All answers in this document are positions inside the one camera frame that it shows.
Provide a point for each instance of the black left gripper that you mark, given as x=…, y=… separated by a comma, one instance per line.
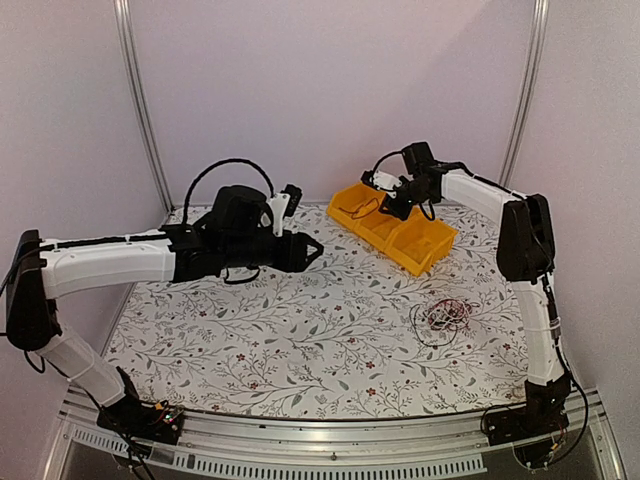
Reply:
x=293, y=259

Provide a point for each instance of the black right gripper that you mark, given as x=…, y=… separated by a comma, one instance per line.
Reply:
x=394, y=209

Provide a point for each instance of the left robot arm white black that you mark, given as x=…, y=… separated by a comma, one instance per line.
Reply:
x=243, y=229

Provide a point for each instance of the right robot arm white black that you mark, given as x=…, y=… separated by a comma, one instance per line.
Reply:
x=525, y=253

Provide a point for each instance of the yellow bin middle compartment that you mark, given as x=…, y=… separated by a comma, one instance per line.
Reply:
x=376, y=228

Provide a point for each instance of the yellow bin compartment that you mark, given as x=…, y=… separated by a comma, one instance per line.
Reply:
x=376, y=228
x=345, y=202
x=418, y=244

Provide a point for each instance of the yellow bin near compartment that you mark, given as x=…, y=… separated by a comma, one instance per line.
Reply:
x=418, y=244

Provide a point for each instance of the yellow bin far compartment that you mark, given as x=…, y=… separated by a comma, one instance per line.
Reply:
x=345, y=202

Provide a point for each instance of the floral patterned table mat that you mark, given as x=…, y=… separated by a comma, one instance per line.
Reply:
x=355, y=336

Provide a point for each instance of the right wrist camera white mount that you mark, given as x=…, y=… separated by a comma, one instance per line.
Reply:
x=380, y=181

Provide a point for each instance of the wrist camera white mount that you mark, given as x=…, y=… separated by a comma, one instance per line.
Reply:
x=380, y=181
x=279, y=206

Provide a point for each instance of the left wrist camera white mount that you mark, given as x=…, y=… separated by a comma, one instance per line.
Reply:
x=279, y=206

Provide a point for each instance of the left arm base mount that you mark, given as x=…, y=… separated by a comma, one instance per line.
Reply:
x=160, y=422

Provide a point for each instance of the right aluminium frame post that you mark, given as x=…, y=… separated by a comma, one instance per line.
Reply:
x=528, y=84

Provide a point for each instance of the aluminium frame post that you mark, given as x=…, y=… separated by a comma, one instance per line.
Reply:
x=122, y=10
x=528, y=84

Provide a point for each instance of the aluminium front rail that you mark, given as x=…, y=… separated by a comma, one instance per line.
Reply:
x=457, y=446

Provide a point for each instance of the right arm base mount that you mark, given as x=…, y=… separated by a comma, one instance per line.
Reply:
x=542, y=414

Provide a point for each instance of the left aluminium frame post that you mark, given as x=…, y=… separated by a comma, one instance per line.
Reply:
x=122, y=10

